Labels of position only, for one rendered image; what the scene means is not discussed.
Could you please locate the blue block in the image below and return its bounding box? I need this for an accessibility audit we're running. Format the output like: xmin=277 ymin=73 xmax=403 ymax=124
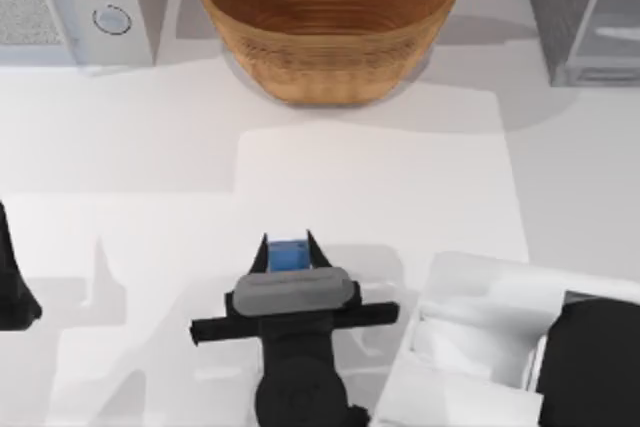
xmin=267 ymin=238 xmax=312 ymax=274

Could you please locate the pale grey rounded box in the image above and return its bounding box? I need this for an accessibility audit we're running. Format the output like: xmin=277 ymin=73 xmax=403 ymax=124
xmin=231 ymin=268 xmax=355 ymax=317

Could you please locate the brown woven basket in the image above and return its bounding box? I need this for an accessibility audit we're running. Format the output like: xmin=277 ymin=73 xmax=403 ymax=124
xmin=198 ymin=0 xmax=459 ymax=108

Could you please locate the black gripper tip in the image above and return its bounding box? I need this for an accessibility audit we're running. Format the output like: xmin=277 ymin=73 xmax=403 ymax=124
xmin=0 ymin=200 xmax=44 ymax=334

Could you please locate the pale microwave oven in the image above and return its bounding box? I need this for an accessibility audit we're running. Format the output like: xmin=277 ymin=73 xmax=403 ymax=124
xmin=0 ymin=0 xmax=175 ymax=69

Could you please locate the round grey microwave knob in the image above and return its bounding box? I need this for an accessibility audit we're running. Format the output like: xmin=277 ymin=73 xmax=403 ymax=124
xmin=91 ymin=3 xmax=134 ymax=37

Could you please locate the grey cabinet with dark inside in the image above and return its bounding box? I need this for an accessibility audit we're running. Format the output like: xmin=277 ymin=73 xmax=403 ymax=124
xmin=516 ymin=0 xmax=640 ymax=89

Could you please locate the microwave door with speckled window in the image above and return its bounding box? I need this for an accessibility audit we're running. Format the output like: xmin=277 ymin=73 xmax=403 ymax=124
xmin=0 ymin=0 xmax=84 ymax=68

